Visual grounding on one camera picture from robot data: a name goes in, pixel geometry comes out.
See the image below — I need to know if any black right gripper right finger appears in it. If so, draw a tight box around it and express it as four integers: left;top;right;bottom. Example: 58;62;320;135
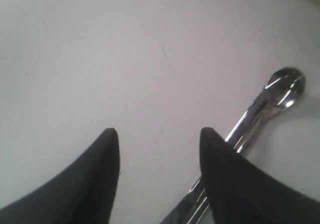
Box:
199;127;320;224

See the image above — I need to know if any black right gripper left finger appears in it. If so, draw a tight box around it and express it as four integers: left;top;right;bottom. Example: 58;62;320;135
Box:
0;128;120;224

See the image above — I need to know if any small steel spoon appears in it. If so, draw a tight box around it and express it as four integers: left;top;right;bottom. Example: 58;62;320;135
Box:
184;66;307;224

